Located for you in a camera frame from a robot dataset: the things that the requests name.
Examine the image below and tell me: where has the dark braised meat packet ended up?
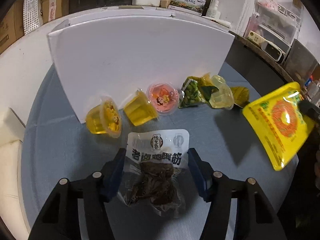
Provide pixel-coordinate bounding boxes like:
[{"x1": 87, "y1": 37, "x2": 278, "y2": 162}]
[{"x1": 118, "y1": 129, "x2": 189, "y2": 218}]

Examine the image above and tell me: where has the white bottle on sill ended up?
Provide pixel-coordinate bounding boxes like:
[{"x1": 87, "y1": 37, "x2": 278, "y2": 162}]
[{"x1": 206, "y1": 0, "x2": 221, "y2": 19}]

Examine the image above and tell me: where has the orange-lid jelly cup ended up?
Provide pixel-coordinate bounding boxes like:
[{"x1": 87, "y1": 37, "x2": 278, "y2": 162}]
[{"x1": 86, "y1": 96, "x2": 122, "y2": 138}]

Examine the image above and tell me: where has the yellow jelly cup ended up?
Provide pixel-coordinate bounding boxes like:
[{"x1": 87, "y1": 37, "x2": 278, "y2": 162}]
[{"x1": 124, "y1": 89, "x2": 158, "y2": 126}]

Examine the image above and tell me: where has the pink jelly cup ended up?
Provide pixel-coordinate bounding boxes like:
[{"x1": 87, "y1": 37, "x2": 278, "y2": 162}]
[{"x1": 146, "y1": 83, "x2": 180, "y2": 115}]

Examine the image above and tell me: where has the yellow snack tray packet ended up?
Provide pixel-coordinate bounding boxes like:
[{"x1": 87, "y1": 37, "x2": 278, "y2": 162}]
[{"x1": 242, "y1": 82, "x2": 315, "y2": 171}]

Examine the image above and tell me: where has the olive green pickle packet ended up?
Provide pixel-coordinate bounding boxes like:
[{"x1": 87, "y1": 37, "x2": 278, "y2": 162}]
[{"x1": 231, "y1": 86, "x2": 249, "y2": 108}]

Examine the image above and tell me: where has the small open cardboard box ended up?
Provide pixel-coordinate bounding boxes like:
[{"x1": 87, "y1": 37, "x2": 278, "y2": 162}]
[{"x1": 41, "y1": 0, "x2": 69, "y2": 24}]

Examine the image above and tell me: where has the dotted white paper bag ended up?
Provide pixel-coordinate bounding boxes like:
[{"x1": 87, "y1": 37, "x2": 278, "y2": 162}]
[{"x1": 23, "y1": 0, "x2": 43, "y2": 35}]

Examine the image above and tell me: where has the blue grey table mat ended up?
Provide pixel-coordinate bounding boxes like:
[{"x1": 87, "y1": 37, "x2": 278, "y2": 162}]
[{"x1": 21, "y1": 67, "x2": 298, "y2": 239}]

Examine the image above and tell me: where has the cream sofa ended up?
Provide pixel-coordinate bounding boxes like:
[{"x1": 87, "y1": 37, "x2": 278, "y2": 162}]
[{"x1": 1, "y1": 108, "x2": 30, "y2": 239}]

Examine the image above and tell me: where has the pale clear jelly cup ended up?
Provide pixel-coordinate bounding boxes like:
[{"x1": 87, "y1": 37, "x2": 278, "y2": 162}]
[{"x1": 209, "y1": 75, "x2": 234, "y2": 110}]

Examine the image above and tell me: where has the tall brown cardboard box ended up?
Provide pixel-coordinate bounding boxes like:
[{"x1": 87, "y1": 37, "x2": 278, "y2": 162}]
[{"x1": 0, "y1": 0, "x2": 24, "y2": 54}]

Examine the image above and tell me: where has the clear plastic drawer organizer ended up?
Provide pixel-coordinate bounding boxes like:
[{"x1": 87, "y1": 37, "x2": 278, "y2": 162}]
[{"x1": 245, "y1": 0, "x2": 304, "y2": 46}]

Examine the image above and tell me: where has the dark side table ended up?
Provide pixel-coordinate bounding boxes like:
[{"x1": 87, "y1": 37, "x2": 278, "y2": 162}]
[{"x1": 225, "y1": 31, "x2": 294, "y2": 96}]

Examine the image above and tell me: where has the printed landscape gift box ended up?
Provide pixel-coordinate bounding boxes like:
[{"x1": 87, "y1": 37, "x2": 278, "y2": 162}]
[{"x1": 168, "y1": 0, "x2": 206, "y2": 16}]

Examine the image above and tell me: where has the white open storage box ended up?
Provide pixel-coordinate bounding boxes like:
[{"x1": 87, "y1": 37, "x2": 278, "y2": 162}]
[{"x1": 47, "y1": 7, "x2": 234, "y2": 122}]

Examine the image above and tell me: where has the green vegetable snack packet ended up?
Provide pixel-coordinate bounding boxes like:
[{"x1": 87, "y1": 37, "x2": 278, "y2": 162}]
[{"x1": 178, "y1": 74, "x2": 215, "y2": 109}]

